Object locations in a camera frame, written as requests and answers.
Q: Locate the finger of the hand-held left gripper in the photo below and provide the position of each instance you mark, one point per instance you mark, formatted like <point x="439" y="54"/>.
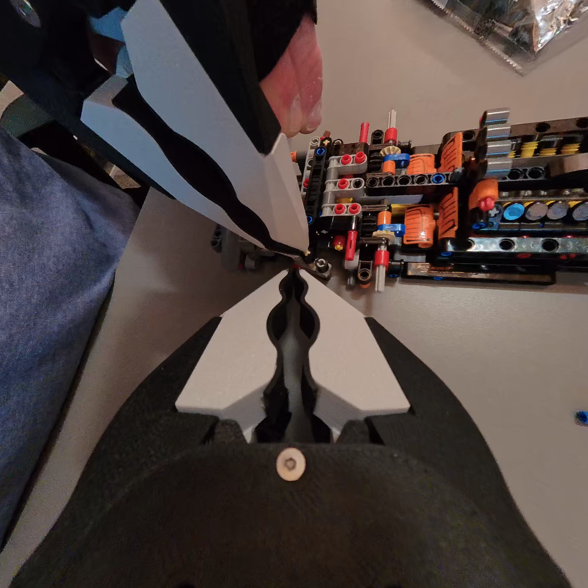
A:
<point x="138" y="147"/>
<point x="193" y="82"/>

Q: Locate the lego car chassis model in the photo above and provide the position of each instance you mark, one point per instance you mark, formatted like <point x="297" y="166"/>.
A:
<point x="413" y="174"/>

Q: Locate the black lego gear rack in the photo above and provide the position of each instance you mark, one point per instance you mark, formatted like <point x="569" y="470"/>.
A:
<point x="313" y="183"/>

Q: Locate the clear bag of lego parts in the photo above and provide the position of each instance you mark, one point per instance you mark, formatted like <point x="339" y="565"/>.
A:
<point x="505" y="27"/>

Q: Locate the person's left hand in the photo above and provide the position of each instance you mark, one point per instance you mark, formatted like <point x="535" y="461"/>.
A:
<point x="298" y="92"/>

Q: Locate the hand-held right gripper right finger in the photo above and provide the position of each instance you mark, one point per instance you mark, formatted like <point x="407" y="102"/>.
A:
<point x="358" y="367"/>

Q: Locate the blue lego pin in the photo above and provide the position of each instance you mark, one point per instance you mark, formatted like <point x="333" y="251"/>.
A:
<point x="581" y="417"/>

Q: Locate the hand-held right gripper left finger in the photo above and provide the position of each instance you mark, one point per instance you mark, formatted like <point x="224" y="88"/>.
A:
<point x="225" y="367"/>

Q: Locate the person's blue-clad body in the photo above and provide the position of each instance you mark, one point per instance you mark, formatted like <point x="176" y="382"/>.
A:
<point x="55" y="275"/>

